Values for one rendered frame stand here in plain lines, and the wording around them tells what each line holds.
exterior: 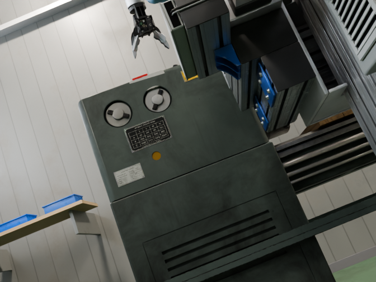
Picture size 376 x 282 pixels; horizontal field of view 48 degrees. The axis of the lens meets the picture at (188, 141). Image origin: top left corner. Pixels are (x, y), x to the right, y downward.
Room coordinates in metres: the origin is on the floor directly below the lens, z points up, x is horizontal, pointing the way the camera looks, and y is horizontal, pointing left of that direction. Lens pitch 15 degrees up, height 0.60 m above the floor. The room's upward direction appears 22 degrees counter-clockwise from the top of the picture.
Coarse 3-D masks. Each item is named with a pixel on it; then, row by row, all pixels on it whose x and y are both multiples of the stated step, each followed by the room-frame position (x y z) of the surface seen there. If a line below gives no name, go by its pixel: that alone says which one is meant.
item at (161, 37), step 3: (156, 33) 1.59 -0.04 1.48; (156, 36) 1.60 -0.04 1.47; (159, 36) 1.60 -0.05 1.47; (162, 36) 1.58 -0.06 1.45; (165, 36) 1.57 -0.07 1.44; (156, 39) 1.61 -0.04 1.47; (159, 39) 1.60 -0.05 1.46; (162, 39) 1.60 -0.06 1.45; (165, 39) 1.59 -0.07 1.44; (162, 42) 1.61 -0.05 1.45; (165, 42) 1.61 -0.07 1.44; (165, 45) 1.61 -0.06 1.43; (168, 45) 1.62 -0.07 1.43; (168, 48) 1.62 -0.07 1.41
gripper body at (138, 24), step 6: (132, 6) 1.52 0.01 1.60; (138, 6) 1.50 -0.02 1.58; (144, 6) 1.53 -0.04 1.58; (132, 12) 1.55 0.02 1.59; (138, 12) 1.53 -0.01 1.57; (144, 12) 1.53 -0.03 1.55; (138, 18) 1.51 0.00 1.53; (144, 18) 1.53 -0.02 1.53; (150, 18) 1.54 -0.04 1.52; (138, 24) 1.53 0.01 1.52; (144, 24) 1.54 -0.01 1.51; (150, 24) 1.53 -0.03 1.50; (138, 30) 1.52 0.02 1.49; (144, 30) 1.54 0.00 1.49; (150, 30) 1.57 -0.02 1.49
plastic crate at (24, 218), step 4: (20, 216) 3.76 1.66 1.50; (24, 216) 3.76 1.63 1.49; (28, 216) 3.78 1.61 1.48; (32, 216) 3.88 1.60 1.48; (12, 220) 3.76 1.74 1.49; (16, 220) 3.76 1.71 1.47; (20, 220) 3.76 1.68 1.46; (24, 220) 3.76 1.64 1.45; (28, 220) 3.77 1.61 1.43; (0, 224) 3.76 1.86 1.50; (4, 224) 3.77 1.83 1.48; (8, 224) 3.77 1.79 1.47; (12, 224) 3.77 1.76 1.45; (16, 224) 3.76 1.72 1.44; (0, 228) 3.77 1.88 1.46; (4, 228) 3.77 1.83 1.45; (8, 228) 3.77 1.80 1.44; (0, 232) 3.77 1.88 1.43
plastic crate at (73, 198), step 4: (68, 196) 3.74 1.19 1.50; (72, 196) 3.74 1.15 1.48; (76, 196) 3.79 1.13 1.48; (80, 196) 3.90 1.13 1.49; (60, 200) 3.75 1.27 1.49; (64, 200) 3.75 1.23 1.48; (68, 200) 3.74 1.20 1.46; (72, 200) 3.74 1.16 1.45; (76, 200) 3.76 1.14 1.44; (48, 204) 3.75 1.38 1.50; (52, 204) 3.75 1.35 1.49; (56, 204) 3.75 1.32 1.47; (60, 204) 3.75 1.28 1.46; (64, 204) 3.75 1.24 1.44; (68, 204) 3.74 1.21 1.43; (44, 208) 3.75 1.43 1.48; (48, 208) 3.75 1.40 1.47; (52, 208) 3.75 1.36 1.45; (56, 208) 3.75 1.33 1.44; (48, 212) 3.75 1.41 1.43
